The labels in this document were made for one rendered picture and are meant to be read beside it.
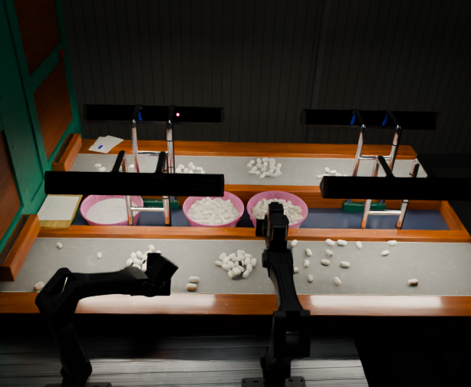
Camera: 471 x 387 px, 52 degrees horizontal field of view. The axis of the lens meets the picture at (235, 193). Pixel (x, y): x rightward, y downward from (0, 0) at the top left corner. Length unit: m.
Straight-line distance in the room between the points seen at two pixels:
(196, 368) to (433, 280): 0.94
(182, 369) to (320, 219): 0.98
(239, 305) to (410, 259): 0.73
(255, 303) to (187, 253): 0.38
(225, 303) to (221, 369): 0.22
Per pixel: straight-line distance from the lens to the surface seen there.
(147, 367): 1.68
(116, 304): 1.74
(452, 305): 1.90
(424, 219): 2.43
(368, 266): 1.98
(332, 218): 2.29
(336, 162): 2.60
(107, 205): 2.24
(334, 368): 1.71
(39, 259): 2.02
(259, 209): 2.17
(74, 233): 2.07
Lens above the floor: 2.02
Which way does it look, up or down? 34 degrees down
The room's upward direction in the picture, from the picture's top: 2 degrees clockwise
